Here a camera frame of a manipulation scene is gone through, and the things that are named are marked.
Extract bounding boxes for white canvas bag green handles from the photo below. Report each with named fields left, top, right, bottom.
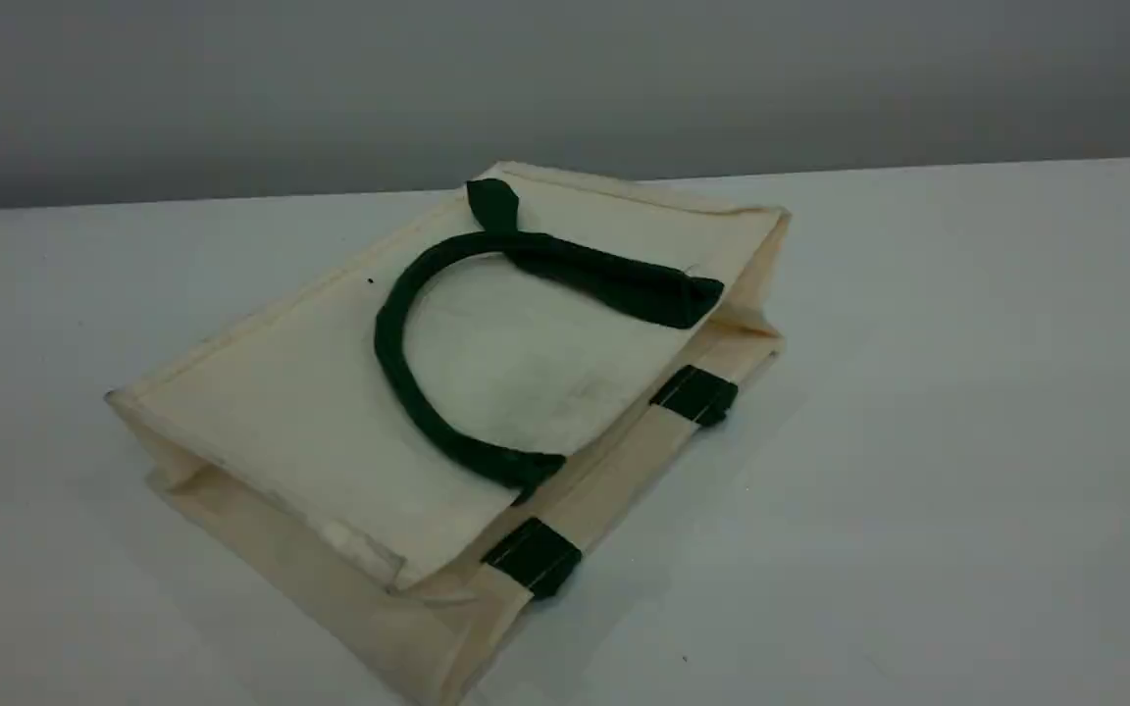
left=104, top=160, right=792, bottom=706

